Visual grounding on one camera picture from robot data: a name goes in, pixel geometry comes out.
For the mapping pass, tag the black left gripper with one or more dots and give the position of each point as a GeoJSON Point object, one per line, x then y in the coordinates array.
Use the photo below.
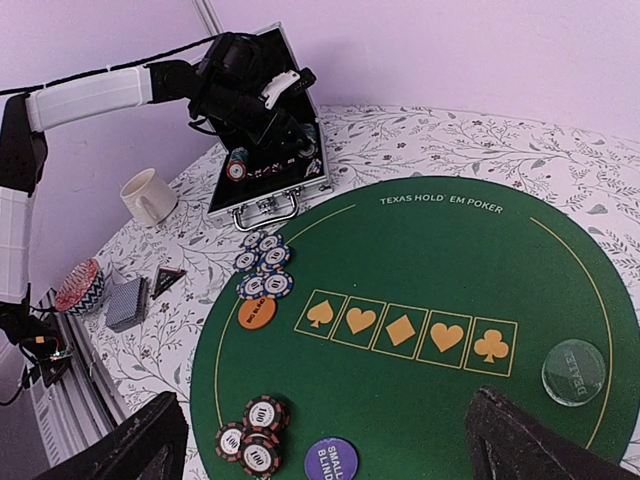
{"type": "Point", "coordinates": [252, 122]}

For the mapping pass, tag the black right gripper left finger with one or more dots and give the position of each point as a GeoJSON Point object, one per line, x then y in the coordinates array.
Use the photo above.
{"type": "Point", "coordinates": [150, 444]}

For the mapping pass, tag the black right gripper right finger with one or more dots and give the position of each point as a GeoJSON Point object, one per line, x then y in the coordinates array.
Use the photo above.
{"type": "Point", "coordinates": [506, 442]}

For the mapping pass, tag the green dealer button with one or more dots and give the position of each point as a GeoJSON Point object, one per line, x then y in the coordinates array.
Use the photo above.
{"type": "Point", "coordinates": [573, 372]}

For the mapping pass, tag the orange big blind button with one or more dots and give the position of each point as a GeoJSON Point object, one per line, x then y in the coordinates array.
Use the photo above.
{"type": "Point", "coordinates": [255, 314]}

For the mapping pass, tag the purple small blind button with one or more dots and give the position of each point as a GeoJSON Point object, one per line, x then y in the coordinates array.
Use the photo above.
{"type": "Point", "coordinates": [331, 458]}

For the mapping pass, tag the red black 100 chip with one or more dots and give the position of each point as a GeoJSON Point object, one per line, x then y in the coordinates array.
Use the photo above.
{"type": "Point", "coordinates": [266, 412]}

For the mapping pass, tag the left poker chip stack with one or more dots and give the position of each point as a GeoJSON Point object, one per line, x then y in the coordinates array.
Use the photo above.
{"type": "Point", "coordinates": [237, 165]}

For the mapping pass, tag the poker chip stack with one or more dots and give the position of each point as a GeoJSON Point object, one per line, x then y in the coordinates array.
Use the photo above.
{"type": "Point", "coordinates": [309, 147]}
{"type": "Point", "coordinates": [237, 165]}

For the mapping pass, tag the row of dice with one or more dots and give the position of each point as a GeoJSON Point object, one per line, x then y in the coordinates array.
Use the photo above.
{"type": "Point", "coordinates": [272, 169]}

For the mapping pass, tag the right poker chip stack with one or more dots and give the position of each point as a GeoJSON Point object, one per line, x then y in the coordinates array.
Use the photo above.
{"type": "Point", "coordinates": [309, 147]}

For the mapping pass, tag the aluminium poker chip case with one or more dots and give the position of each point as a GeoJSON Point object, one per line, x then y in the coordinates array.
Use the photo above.
{"type": "Point", "coordinates": [241, 63]}

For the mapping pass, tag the blue chips in case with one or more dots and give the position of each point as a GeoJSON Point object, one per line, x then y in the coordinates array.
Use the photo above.
{"type": "Point", "coordinates": [314, 168]}

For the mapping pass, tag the white ceramic mug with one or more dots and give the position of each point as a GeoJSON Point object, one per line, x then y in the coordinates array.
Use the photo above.
{"type": "Point", "coordinates": [149, 199]}

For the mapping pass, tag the black triangular card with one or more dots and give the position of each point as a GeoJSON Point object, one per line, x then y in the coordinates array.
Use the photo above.
{"type": "Point", "coordinates": [164, 279]}

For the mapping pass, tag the red patterned bowl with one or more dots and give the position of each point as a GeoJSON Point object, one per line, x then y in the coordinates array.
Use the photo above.
{"type": "Point", "coordinates": [82, 289]}

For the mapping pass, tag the round green poker mat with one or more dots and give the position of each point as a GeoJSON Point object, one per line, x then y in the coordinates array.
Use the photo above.
{"type": "Point", "coordinates": [409, 295]}

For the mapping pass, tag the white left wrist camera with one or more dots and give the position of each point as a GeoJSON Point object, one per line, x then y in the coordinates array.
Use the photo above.
{"type": "Point", "coordinates": [287, 84]}

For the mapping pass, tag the aluminium front rail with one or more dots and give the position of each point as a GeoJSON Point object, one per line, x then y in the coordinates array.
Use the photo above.
{"type": "Point", "coordinates": [77, 403]}

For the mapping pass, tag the left aluminium frame post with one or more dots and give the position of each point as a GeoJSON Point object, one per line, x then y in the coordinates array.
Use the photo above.
{"type": "Point", "coordinates": [209, 18]}

